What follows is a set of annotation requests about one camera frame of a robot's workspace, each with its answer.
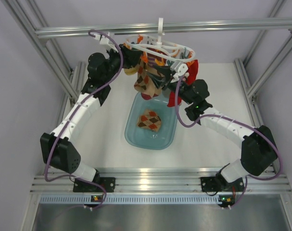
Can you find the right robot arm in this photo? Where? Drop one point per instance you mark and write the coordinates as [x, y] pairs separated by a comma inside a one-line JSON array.
[[258, 149]]

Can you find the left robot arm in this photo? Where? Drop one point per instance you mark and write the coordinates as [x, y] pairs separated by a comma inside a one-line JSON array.
[[58, 150]]

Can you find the red sock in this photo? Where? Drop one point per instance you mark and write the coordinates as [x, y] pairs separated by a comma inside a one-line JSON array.
[[189, 78]]

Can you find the beige argyle sock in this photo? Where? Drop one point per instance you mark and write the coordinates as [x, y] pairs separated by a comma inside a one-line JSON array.
[[143, 80], [149, 120]]

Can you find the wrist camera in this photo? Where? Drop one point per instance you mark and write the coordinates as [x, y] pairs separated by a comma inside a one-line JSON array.
[[105, 42], [178, 69]]

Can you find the white round clip hanger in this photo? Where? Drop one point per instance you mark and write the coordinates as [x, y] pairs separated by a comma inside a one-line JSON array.
[[161, 48]]

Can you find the perforated cable duct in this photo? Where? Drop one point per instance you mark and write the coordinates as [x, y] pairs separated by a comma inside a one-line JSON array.
[[135, 199]]

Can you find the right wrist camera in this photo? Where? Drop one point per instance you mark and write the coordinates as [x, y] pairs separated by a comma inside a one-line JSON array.
[[178, 69]]

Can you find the blue transparent tray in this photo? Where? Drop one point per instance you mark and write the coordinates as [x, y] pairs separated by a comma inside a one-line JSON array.
[[148, 139]]

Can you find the yellow sock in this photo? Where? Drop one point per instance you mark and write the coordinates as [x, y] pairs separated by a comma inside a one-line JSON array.
[[131, 71]]

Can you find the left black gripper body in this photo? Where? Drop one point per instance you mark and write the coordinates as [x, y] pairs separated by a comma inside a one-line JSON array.
[[127, 62]]

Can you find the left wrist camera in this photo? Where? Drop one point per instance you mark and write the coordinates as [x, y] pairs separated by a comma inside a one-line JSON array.
[[105, 42]]

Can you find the beige purple striped sock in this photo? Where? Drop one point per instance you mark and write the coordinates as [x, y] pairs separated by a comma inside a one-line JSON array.
[[150, 92]]

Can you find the aluminium top crossbar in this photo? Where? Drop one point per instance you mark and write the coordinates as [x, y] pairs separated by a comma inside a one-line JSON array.
[[155, 28]]

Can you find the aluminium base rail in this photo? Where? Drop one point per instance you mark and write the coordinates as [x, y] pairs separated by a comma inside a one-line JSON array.
[[181, 180]]

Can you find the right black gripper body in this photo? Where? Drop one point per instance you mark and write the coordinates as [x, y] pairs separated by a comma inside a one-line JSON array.
[[166, 83]]

